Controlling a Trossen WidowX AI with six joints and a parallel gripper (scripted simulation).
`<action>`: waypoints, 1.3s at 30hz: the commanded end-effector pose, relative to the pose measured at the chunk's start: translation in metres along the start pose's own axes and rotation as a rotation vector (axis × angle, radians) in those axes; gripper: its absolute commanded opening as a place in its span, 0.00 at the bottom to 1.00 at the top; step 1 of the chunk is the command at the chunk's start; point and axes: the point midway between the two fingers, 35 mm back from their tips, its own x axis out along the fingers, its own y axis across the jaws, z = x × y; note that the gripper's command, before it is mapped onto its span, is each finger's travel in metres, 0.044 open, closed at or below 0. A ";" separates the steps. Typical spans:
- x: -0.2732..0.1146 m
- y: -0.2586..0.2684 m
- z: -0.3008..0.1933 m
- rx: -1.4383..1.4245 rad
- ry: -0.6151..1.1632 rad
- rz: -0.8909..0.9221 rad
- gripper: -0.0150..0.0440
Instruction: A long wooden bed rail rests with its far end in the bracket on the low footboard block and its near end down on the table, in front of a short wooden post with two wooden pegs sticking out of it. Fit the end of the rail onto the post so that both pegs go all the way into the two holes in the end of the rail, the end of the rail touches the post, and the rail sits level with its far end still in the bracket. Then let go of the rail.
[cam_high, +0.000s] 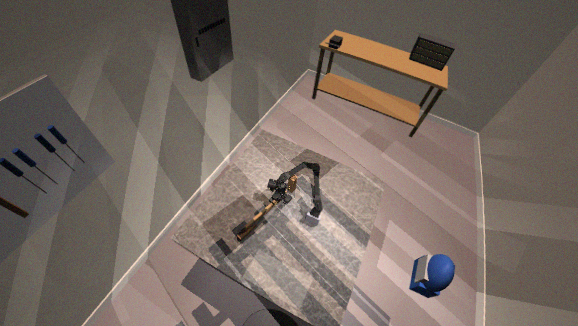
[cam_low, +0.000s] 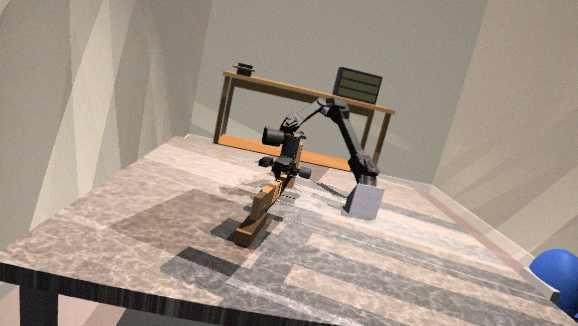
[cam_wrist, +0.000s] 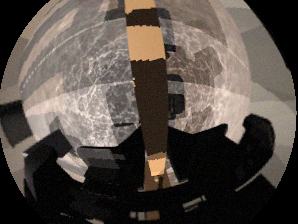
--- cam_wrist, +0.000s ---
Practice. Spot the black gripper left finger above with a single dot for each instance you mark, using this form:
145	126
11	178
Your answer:
129	155

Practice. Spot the long brown and tan wooden rail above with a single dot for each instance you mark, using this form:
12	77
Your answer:
150	78

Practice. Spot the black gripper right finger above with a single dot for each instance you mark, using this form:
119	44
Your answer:
183	147

